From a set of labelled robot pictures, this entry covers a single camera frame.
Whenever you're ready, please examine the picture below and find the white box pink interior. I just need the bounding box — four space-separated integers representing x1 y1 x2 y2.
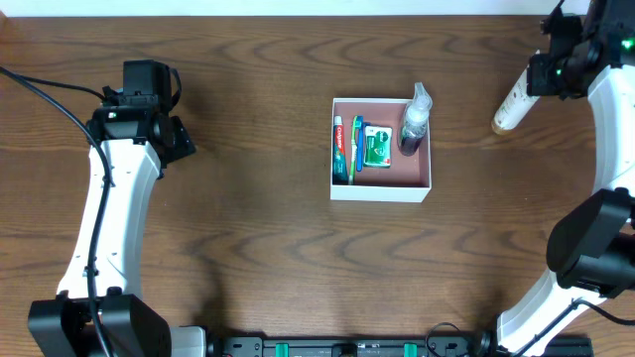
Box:
330 98 433 203

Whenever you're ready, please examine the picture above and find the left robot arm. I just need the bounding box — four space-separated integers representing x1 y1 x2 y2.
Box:
28 96 207 356

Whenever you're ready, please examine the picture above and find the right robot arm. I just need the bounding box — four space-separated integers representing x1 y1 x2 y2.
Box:
475 0 634 356

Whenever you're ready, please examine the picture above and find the green white toothbrush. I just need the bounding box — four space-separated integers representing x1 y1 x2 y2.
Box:
348 115 363 185

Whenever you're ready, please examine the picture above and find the cream lotion tube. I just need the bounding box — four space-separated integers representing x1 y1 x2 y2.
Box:
491 66 540 135

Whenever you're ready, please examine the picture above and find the green soap bar pack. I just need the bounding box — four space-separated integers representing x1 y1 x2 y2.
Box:
363 125 392 169

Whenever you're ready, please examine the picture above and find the teal white toothpaste tube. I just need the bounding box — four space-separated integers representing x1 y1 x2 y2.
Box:
332 116 348 184

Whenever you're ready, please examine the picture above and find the blue disposable razor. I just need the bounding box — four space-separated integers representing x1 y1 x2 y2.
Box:
355 116 366 172

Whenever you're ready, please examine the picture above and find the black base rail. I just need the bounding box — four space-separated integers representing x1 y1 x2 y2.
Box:
205 321 594 357

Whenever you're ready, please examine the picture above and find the clear spray bottle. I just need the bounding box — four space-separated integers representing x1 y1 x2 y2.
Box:
398 82 433 157

